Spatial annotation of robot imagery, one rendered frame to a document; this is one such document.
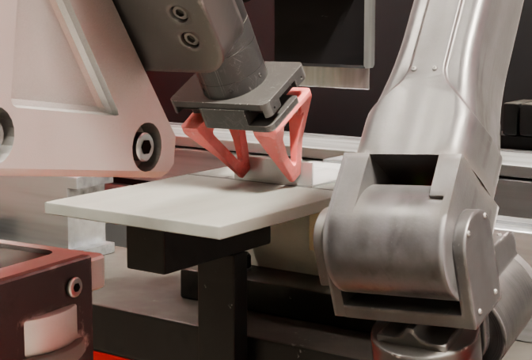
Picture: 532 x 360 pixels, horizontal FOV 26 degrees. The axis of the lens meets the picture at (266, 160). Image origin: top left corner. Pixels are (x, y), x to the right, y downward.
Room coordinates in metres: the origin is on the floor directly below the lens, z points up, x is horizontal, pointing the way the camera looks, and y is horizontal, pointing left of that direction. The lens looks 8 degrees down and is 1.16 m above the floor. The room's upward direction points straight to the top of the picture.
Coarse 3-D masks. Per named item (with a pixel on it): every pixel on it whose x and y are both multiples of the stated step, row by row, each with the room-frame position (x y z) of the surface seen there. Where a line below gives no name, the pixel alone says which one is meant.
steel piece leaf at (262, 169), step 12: (252, 168) 1.03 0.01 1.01; (264, 168) 1.02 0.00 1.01; (276, 168) 1.01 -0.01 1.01; (312, 168) 0.99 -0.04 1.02; (252, 180) 1.03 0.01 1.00; (264, 180) 1.02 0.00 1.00; (276, 180) 1.01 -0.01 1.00; (288, 180) 1.01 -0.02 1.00; (300, 180) 1.00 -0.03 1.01; (312, 180) 0.99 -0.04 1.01; (324, 180) 1.02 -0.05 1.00
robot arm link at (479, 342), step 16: (384, 336) 0.58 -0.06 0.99; (400, 336) 0.57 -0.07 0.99; (416, 336) 0.57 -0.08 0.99; (432, 336) 0.57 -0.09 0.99; (448, 336) 0.57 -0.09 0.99; (464, 336) 0.57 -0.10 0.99; (480, 336) 0.58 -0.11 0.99; (384, 352) 0.57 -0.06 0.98; (400, 352) 0.57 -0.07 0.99; (416, 352) 0.56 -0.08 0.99; (432, 352) 0.56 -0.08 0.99; (448, 352) 0.56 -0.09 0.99; (464, 352) 0.56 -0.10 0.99; (480, 352) 0.58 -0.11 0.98
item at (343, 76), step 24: (288, 0) 1.11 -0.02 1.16; (312, 0) 1.09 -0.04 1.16; (336, 0) 1.08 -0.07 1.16; (360, 0) 1.06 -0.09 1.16; (288, 24) 1.11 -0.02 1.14; (312, 24) 1.09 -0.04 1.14; (336, 24) 1.08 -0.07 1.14; (360, 24) 1.06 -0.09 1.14; (288, 48) 1.11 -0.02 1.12; (312, 48) 1.09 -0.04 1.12; (336, 48) 1.08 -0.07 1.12; (360, 48) 1.06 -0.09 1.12; (312, 72) 1.10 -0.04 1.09; (336, 72) 1.09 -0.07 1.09; (360, 72) 1.07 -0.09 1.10
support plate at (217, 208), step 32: (96, 192) 0.97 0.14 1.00; (128, 192) 0.97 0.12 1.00; (160, 192) 0.97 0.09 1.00; (192, 192) 0.97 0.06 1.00; (224, 192) 0.97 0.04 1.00; (256, 192) 0.97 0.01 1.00; (288, 192) 0.97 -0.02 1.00; (320, 192) 0.97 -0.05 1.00; (128, 224) 0.87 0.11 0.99; (160, 224) 0.85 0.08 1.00; (192, 224) 0.83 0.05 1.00; (224, 224) 0.83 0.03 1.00; (256, 224) 0.86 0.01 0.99
